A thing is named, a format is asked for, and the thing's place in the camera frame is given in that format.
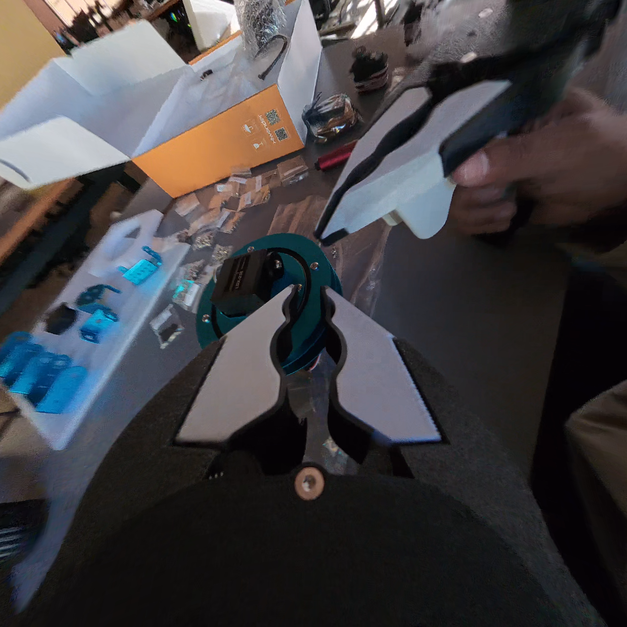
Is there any dark grey desk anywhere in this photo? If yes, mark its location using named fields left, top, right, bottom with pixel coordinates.
left=0, top=29, right=584, bottom=627

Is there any white foam sheet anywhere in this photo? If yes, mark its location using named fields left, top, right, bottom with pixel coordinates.
left=0, top=208, right=192, bottom=451

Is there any person's dark trouser leg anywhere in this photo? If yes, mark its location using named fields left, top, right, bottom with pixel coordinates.
left=531, top=265, right=627, bottom=490

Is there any pile of small screw bags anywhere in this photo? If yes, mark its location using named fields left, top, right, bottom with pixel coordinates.
left=147, top=157, right=314, bottom=348

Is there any set of blue metal brackets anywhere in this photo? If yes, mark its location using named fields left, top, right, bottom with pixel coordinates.
left=0, top=245, right=165, bottom=414

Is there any orange cardboard box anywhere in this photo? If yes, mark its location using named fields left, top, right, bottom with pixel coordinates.
left=0, top=0, right=324, bottom=199

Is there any black cable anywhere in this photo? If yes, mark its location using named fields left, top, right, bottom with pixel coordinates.
left=258, top=35, right=290, bottom=80

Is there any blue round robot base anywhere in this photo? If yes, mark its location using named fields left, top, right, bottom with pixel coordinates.
left=196, top=233, right=344, bottom=378

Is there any person's right hand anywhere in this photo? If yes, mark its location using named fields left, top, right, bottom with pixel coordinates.
left=447, top=89, right=627, bottom=242

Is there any bubble wrap bundle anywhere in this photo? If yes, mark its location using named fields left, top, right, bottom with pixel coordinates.
left=233, top=0, right=287, bottom=59

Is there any black and red motor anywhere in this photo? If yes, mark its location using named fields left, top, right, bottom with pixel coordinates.
left=350, top=46, right=390, bottom=94

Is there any white foam insert with cutout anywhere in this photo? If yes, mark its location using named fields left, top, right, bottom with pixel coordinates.
left=90, top=210, right=165, bottom=280

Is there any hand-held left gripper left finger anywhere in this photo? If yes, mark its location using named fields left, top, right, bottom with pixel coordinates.
left=174, top=284, right=307, bottom=474

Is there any red screwdriver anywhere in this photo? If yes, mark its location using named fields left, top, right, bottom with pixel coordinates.
left=313, top=139, right=358, bottom=172

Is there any black servo motor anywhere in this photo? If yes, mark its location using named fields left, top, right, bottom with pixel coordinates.
left=216, top=247, right=285, bottom=314

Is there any bag of cables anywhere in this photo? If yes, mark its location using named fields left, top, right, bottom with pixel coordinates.
left=301, top=93, right=363, bottom=143

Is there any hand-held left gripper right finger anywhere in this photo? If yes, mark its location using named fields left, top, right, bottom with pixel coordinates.
left=320, top=285, right=444, bottom=472

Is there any black servo with white horn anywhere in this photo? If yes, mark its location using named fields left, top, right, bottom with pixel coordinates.
left=44, top=304, right=78, bottom=336

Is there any large clear plastic bag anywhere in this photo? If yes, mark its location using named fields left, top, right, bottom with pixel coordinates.
left=267, top=196, right=393, bottom=471

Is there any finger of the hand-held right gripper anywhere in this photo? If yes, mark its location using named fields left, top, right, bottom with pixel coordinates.
left=318, top=80, right=512, bottom=247
left=313, top=88, right=434, bottom=236

